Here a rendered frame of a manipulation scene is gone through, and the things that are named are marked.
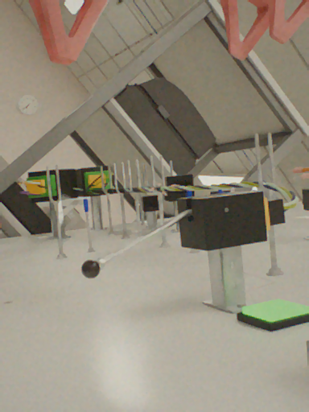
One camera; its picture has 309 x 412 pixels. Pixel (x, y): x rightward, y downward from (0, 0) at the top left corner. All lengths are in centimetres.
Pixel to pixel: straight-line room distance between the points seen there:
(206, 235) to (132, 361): 12
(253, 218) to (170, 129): 116
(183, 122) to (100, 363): 129
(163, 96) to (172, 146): 14
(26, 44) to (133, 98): 676
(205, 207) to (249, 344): 11
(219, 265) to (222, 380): 15
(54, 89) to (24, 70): 48
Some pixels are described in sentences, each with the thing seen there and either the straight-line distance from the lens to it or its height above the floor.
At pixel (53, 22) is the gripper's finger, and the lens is 40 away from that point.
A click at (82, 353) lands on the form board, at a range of 37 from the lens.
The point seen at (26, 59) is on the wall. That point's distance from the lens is 823.
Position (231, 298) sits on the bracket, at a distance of 44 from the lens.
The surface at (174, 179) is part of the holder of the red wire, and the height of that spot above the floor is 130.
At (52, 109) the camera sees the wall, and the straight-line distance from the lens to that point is 820.
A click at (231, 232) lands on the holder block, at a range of 42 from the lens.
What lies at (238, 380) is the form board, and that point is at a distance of 30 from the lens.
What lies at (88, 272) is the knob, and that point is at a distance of 39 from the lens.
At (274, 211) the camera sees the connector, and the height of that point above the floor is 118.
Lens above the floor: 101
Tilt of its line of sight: 13 degrees up
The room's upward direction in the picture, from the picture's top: 46 degrees clockwise
